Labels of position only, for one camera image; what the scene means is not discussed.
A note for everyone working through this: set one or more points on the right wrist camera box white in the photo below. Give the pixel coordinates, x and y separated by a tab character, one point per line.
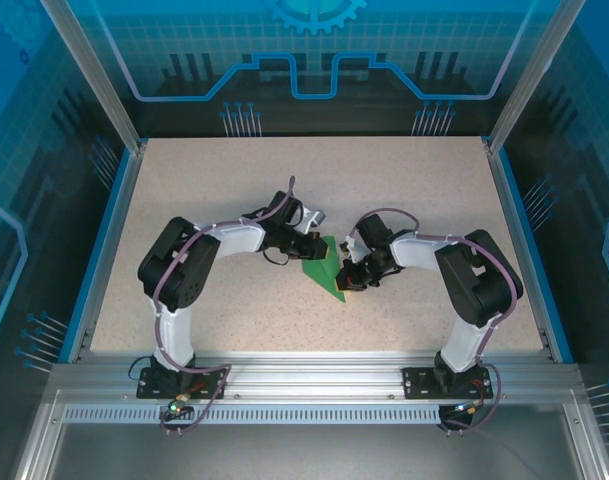
349	247

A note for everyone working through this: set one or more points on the grey metal shelf panel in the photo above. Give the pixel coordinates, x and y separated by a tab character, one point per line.
309	455

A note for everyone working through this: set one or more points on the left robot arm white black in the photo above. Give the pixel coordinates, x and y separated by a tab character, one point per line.
234	240

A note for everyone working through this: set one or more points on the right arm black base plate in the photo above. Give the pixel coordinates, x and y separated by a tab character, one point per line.
419	382

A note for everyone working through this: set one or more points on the aluminium frame post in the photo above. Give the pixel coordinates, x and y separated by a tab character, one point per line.
100	75
532	75

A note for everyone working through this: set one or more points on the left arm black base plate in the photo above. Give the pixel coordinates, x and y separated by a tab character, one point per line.
149	387

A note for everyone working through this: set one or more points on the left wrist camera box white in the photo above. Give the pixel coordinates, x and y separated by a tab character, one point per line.
315	220

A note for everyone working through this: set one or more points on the green square paper sheet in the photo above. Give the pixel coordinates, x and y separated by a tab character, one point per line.
324	272

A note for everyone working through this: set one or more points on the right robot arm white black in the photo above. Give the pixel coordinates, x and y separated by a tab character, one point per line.
419	250

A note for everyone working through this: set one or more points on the aluminium mounting rail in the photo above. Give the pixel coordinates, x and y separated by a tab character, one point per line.
309	375

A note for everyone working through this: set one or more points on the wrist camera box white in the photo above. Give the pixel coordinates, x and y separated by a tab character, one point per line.
315	220
349	247

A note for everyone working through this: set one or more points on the aluminium side rail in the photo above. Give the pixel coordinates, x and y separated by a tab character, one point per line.
519	250
109	250

